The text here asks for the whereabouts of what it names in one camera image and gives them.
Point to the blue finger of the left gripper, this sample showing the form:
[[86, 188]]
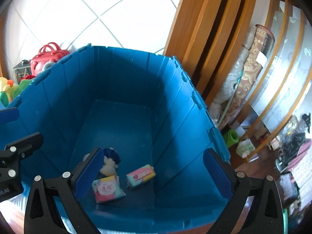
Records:
[[8, 115]]

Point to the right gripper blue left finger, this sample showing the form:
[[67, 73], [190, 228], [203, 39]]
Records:
[[86, 172]]

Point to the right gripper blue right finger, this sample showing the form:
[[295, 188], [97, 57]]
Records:
[[222, 174]]

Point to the kotex pad pack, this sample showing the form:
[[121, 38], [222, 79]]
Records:
[[107, 189]]

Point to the cream bear plush blue dress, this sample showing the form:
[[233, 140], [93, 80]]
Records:
[[111, 161]]

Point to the pastel pad pack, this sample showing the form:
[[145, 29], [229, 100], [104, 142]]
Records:
[[140, 176]]

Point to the green yellow plush dinosaur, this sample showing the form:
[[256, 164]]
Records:
[[10, 90]]

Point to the green yoga mat roll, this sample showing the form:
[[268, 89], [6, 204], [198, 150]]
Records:
[[231, 138]]

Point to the black gift box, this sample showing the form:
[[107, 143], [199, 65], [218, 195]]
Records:
[[21, 70]]

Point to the grey elephant plush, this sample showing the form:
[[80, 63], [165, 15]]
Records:
[[48, 65]]

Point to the red toy suitcase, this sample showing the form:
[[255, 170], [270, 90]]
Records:
[[50, 52]]

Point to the blue plastic storage crate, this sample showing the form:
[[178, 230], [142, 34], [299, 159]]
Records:
[[145, 107]]

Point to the rolled patterned carpet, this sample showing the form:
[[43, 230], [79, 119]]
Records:
[[251, 59]]

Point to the wooden door frame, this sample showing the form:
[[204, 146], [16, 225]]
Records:
[[206, 37]]

